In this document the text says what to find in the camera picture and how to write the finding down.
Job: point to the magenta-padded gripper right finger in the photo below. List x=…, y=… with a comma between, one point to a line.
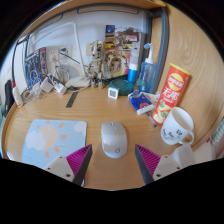
x=166, y=166

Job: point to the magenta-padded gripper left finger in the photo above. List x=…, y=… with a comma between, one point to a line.
x=59, y=166

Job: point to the white and grey computer mouse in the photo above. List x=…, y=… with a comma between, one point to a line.
x=114, y=138

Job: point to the blue sun-and-cloud mouse pad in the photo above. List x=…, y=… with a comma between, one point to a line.
x=50, y=138

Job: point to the white mug with face drawing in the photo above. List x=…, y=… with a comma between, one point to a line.
x=176, y=128

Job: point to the dark pen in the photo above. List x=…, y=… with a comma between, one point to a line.
x=151, y=119

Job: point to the black flat strip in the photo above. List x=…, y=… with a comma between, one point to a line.
x=72, y=99

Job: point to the blue tissue pack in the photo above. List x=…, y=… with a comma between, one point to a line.
x=140, y=101

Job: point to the red potato chips can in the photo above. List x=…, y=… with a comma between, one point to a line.
x=171, y=90

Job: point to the white power strip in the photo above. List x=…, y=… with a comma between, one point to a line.
x=60, y=88

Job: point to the white bottle with red cap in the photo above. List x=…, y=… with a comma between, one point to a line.
x=17, y=96

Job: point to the white power adapter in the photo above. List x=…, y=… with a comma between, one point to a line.
x=46, y=85

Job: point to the black bag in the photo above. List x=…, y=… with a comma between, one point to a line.
x=8, y=98

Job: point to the white desk lamp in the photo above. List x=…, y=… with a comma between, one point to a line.
x=78, y=81

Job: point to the small white cube clock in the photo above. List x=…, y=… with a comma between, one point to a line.
x=113, y=93

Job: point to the teal round tin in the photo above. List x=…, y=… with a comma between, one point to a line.
x=122, y=86

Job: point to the clear glass cup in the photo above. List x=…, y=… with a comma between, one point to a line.
x=62, y=74

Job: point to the blue spray bottle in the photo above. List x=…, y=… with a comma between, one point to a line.
x=146, y=75

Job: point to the blue model kit box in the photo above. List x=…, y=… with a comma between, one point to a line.
x=33, y=68

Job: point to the colourful poster box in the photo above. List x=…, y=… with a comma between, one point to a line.
x=131, y=38

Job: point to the wooden shelf unit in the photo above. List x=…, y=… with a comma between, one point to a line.
x=110, y=4

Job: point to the white wall socket panel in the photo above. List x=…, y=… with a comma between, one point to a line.
x=53, y=55

